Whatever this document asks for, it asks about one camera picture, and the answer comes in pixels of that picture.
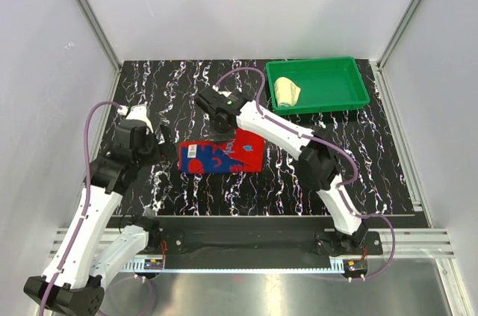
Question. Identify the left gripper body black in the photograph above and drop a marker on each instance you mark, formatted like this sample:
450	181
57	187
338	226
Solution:
149	155

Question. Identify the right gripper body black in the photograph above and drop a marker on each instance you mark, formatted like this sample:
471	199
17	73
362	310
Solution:
219	131

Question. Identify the red and blue towel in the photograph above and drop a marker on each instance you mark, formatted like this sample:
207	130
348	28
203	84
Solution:
243	153

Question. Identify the teal and yellow towel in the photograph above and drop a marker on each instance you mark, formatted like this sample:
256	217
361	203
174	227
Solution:
286	92

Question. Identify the green plastic tray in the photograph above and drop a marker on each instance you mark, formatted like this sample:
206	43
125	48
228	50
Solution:
326	85

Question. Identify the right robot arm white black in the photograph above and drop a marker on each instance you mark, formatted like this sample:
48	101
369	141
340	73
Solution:
316	159

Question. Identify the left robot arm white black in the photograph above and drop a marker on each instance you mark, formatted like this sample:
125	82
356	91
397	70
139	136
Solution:
76	279

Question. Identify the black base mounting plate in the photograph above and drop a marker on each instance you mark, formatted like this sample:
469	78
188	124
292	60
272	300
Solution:
185	233

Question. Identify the black marble pattern mat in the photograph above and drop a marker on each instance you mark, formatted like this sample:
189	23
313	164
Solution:
169	88

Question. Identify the left aluminium frame post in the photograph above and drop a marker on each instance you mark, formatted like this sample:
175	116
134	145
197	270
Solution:
99	33

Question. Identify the aluminium frame post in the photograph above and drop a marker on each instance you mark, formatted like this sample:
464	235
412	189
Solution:
399	31
99	33

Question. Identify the slotted cable duct rail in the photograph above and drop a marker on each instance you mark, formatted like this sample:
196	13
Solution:
174	264

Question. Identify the right aluminium frame post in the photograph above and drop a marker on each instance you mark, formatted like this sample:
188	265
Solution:
399	31

